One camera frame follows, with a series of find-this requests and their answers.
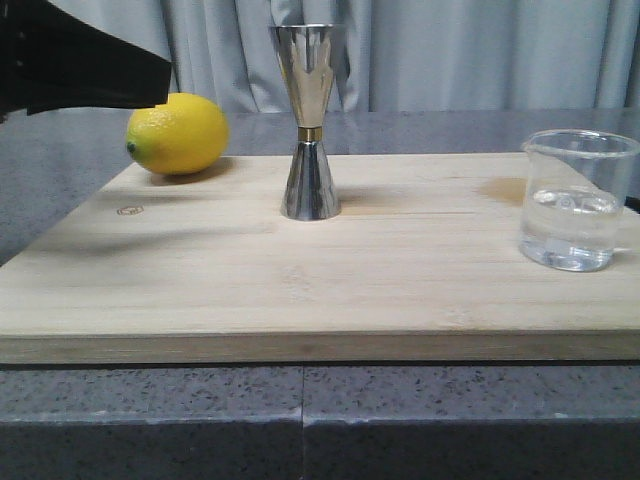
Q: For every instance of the grey curtain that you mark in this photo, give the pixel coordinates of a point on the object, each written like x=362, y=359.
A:
x=400, y=55

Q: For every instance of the light wooden cutting board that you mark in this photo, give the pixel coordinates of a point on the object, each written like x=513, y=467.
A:
x=421, y=264

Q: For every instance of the clear glass beaker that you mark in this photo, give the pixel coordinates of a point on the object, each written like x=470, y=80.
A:
x=574, y=197

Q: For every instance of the steel double jigger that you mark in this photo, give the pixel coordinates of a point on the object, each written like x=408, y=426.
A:
x=309, y=57

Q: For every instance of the yellow lemon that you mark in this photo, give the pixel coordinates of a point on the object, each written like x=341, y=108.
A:
x=185, y=135

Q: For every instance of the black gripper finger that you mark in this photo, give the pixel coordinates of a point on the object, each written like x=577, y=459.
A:
x=52, y=60

